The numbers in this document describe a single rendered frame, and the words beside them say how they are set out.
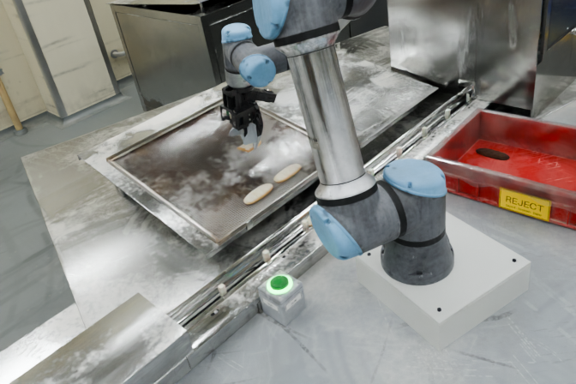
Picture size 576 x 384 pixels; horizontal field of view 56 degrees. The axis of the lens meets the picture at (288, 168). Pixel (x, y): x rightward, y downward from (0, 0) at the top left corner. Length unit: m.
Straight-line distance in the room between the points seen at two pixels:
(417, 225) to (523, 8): 0.90
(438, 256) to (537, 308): 0.23
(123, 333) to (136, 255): 0.39
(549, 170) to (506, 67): 0.38
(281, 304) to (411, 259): 0.28
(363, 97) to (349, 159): 0.93
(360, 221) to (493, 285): 0.32
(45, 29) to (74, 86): 0.49
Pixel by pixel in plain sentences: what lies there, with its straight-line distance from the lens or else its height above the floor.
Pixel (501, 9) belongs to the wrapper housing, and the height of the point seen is 1.17.
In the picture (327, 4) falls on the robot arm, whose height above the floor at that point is 1.45.
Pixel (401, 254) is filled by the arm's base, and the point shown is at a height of 0.96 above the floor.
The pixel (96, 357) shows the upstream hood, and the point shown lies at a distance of 1.13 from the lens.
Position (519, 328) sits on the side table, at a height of 0.82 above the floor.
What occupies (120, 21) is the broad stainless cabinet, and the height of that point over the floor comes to 0.84.
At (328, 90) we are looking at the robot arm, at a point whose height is 1.32.
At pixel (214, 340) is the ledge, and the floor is 0.85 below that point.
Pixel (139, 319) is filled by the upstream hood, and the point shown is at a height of 0.92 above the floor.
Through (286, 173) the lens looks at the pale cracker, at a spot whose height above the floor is 0.91.
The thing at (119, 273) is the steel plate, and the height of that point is 0.82.
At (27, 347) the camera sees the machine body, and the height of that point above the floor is 0.82.
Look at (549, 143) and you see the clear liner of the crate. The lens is 1.68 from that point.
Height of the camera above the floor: 1.69
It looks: 31 degrees down
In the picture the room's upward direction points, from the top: 10 degrees counter-clockwise
